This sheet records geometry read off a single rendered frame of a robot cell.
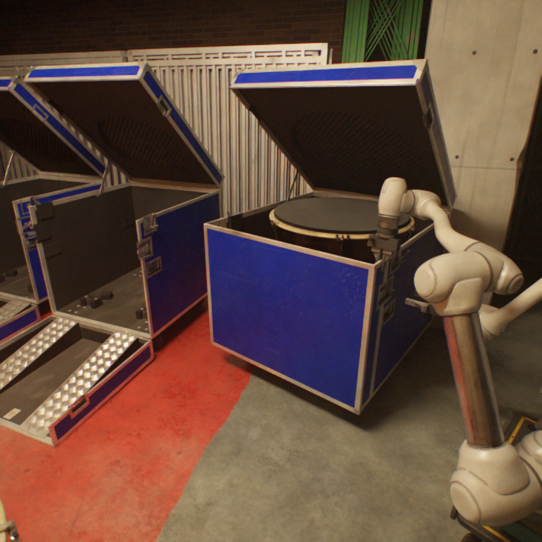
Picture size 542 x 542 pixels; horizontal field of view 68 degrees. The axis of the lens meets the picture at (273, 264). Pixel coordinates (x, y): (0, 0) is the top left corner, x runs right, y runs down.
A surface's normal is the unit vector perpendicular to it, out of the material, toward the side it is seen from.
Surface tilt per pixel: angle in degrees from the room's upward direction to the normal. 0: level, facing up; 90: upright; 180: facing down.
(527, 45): 90
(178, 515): 0
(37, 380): 2
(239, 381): 0
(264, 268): 90
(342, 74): 52
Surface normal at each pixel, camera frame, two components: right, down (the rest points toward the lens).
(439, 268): -0.18, -0.54
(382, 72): -0.48, -0.33
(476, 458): -0.69, -0.52
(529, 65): -0.29, 0.36
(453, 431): 0.00, -0.93
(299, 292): -0.61, 0.29
